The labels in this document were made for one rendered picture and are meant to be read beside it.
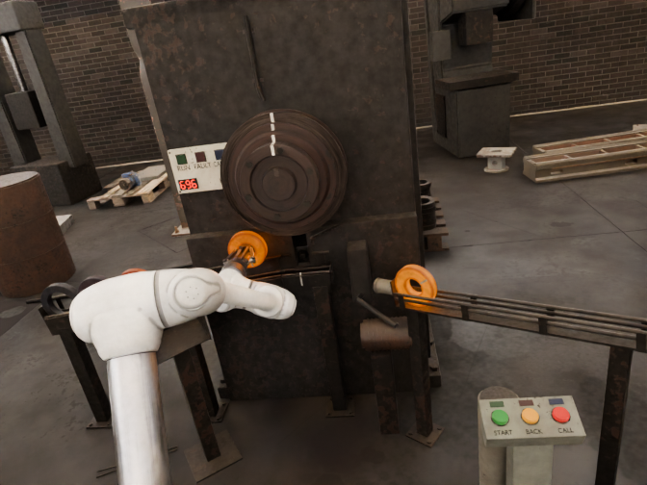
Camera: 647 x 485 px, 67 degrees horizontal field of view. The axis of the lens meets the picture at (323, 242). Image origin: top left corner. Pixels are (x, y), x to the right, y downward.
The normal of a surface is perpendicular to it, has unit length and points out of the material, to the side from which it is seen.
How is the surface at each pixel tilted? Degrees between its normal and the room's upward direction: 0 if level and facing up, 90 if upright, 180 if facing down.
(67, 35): 90
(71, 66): 90
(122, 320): 59
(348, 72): 90
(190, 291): 63
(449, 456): 0
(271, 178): 90
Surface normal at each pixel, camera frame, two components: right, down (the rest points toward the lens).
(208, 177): -0.09, 0.41
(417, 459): -0.15, -0.91
